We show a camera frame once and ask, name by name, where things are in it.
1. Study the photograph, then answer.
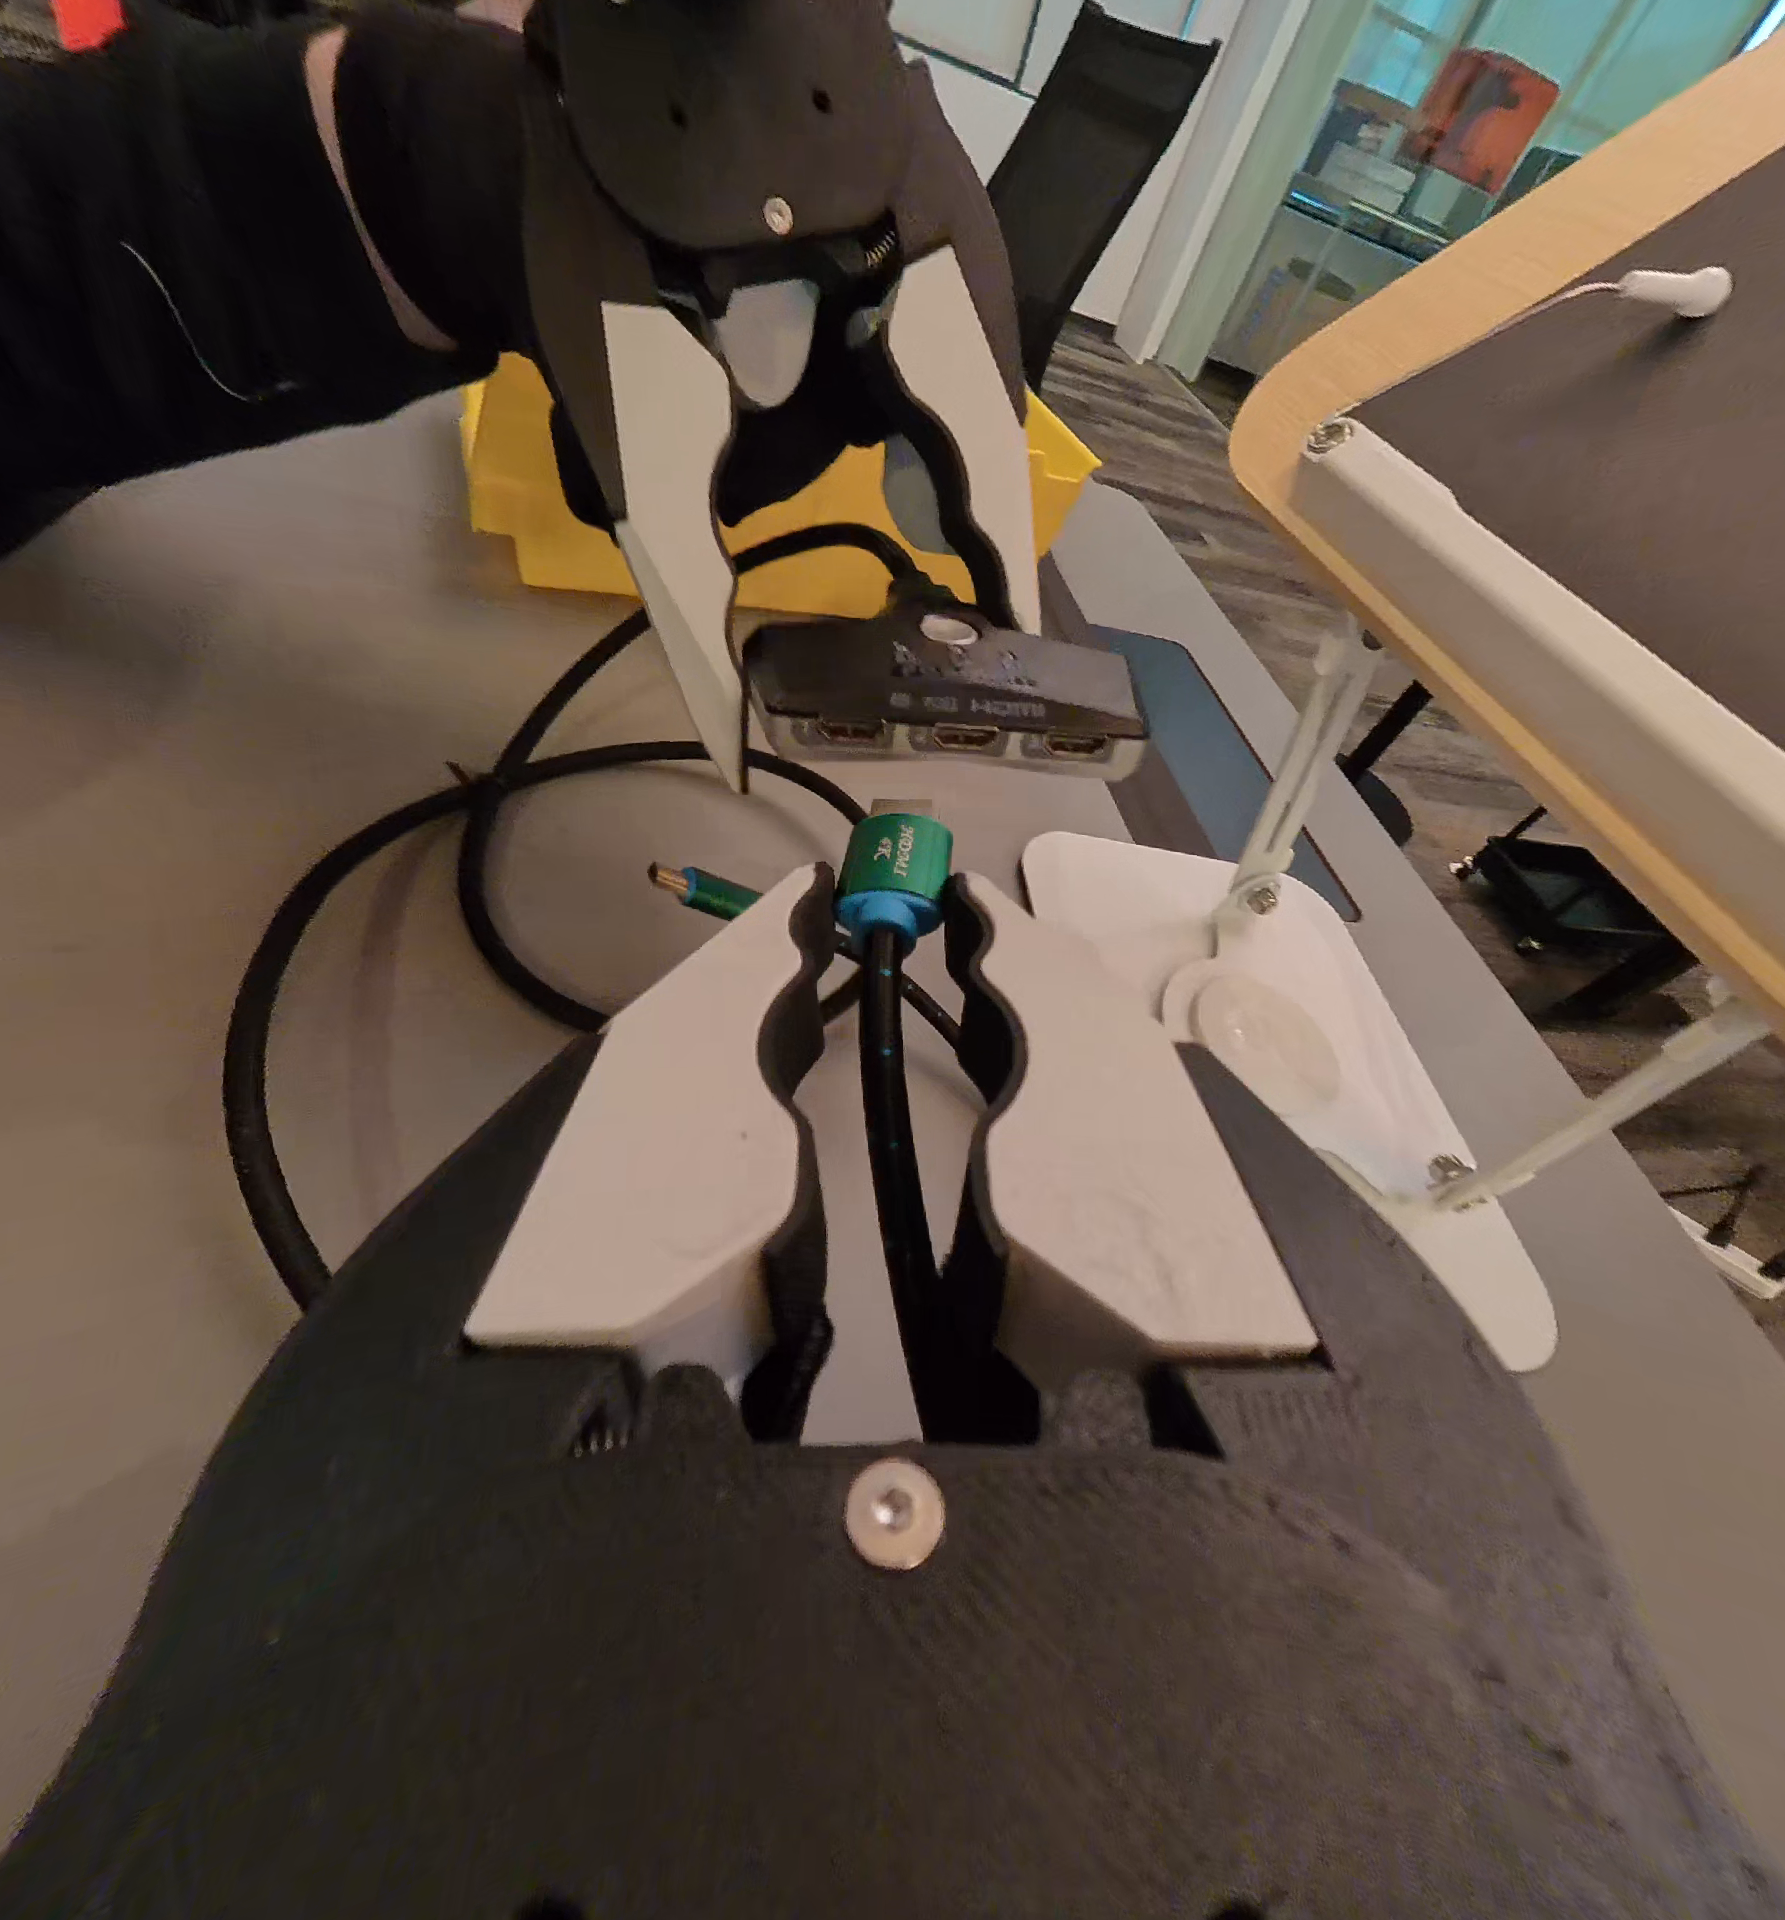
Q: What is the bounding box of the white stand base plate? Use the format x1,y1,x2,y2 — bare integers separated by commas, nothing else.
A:
1019,262,1785,1375

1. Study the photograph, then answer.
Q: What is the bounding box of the wooden stand tray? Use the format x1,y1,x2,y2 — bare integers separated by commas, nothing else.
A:
1230,15,1785,1074

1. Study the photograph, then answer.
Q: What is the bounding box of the black utility cart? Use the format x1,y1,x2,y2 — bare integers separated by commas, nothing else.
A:
1453,811,1705,1029

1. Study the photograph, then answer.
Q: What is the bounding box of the orange black machine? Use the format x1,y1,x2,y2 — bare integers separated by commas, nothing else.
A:
1402,45,1568,193

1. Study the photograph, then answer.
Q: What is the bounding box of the silver hdmi switch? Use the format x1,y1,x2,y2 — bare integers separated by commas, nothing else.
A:
743,577,1152,793

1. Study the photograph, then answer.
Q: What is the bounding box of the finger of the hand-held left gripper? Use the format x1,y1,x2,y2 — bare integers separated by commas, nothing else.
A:
881,247,1049,639
600,297,753,797

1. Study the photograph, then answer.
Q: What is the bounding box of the yellow plastic bin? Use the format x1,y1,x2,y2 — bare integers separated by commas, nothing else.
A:
460,367,1102,601

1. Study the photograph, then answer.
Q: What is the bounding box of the black mesh office chair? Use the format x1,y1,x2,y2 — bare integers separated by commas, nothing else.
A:
986,0,1229,395

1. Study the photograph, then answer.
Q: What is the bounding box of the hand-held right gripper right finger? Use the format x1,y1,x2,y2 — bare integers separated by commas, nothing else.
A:
946,870,1321,1400

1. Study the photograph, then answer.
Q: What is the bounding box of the white power strip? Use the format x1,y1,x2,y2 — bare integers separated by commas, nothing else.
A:
1671,1191,1785,1298

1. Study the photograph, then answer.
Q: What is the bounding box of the black braided hdmi cable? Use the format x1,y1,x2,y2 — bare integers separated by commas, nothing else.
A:
646,858,762,927
830,787,991,1446

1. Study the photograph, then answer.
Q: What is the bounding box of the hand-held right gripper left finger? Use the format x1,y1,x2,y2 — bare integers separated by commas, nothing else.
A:
461,861,839,1404

